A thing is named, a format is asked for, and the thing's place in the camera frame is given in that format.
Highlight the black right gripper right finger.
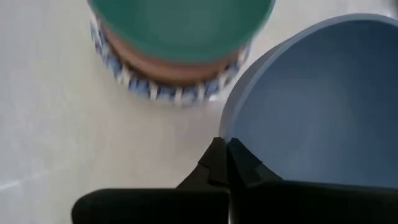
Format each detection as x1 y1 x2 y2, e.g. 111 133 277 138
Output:
226 138 398 224

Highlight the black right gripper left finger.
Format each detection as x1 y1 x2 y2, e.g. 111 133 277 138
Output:
71 136 230 224

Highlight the light blue plastic bowl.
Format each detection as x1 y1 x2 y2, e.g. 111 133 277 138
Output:
218 13 398 190

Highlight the blue patterned paper bowl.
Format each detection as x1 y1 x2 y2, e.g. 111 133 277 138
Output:
89 17 252 108

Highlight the coral red plastic bowl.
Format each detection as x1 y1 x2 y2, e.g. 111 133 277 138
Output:
101 26 250 85

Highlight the teal plastic bowl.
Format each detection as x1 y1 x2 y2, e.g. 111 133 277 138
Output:
88 0 277 65

